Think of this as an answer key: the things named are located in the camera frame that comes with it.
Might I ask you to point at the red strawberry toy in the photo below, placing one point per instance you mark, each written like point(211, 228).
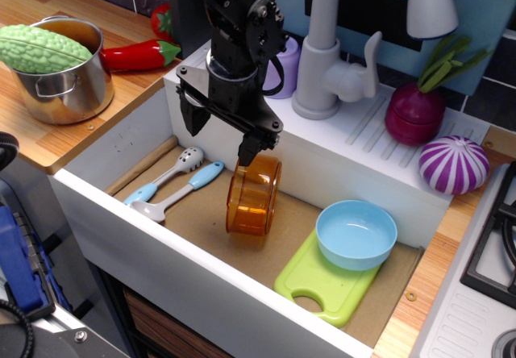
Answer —
point(162, 23)

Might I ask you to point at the light blue backboard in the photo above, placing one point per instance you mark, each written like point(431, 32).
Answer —
point(483, 21)

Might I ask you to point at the grey toy faucet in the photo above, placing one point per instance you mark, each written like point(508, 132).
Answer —
point(324, 79)

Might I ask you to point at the blue box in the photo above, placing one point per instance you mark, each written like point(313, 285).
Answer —
point(21, 263)

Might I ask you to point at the green bitter gourd toy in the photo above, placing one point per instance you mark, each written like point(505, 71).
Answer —
point(34, 50)

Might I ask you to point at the light blue bowl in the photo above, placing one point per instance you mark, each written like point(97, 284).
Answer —
point(355, 235)

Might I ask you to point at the orange transparent pot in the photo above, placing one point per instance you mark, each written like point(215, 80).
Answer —
point(252, 196)

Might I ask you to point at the white sink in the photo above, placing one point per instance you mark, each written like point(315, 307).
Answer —
point(221, 285)

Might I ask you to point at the purple striped onion toy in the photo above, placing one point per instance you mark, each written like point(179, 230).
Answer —
point(453, 165)

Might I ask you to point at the red chili pepper toy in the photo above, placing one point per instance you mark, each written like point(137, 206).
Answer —
point(150, 54)

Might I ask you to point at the black stove grate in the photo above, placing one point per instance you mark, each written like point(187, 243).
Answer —
point(490, 269)

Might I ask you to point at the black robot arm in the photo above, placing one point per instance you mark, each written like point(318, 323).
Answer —
point(247, 36)

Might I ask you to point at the green cutting board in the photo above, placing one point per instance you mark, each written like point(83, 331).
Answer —
point(337, 291)

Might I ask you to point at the white cone lamp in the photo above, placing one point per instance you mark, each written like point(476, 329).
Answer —
point(431, 19)

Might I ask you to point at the white ladle blue handle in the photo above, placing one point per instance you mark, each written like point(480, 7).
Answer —
point(156, 211)

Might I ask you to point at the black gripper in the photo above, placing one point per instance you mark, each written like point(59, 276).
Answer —
point(238, 103)

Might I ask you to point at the magenta radish toy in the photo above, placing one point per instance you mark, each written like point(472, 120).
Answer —
point(415, 112)

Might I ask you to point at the white slotted spoon blue handle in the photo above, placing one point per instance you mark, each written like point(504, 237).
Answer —
point(189, 160)

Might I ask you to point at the steel pot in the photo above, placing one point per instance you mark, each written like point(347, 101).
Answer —
point(72, 95)

